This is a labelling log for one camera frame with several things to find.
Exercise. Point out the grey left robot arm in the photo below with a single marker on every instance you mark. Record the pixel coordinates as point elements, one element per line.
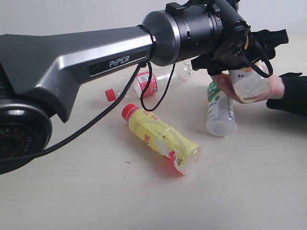
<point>40,75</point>

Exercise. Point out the white bottle green apple label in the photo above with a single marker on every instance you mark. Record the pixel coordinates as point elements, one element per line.
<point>248,85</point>

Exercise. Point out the black sleeved forearm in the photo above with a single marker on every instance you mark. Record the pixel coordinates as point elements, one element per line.
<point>294,99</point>

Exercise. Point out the yellow label bottle red cap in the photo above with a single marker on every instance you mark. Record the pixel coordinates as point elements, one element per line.
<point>162,138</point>

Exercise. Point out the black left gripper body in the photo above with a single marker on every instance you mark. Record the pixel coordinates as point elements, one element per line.
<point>242,49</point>

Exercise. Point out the frosted bottle green round label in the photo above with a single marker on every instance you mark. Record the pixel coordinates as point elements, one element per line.
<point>221,121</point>

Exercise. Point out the person's open bare hand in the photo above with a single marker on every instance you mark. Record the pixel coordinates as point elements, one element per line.
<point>224,83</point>

